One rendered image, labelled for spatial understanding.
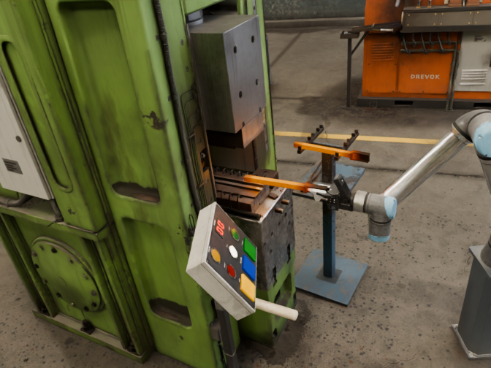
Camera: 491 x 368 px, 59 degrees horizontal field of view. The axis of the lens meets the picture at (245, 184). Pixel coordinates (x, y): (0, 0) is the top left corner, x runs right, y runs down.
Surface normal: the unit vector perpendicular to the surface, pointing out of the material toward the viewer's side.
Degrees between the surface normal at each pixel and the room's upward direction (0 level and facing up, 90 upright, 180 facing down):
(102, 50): 89
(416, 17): 90
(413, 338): 0
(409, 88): 90
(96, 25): 89
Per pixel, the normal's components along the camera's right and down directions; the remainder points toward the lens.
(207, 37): -0.46, 0.51
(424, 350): -0.11, -0.84
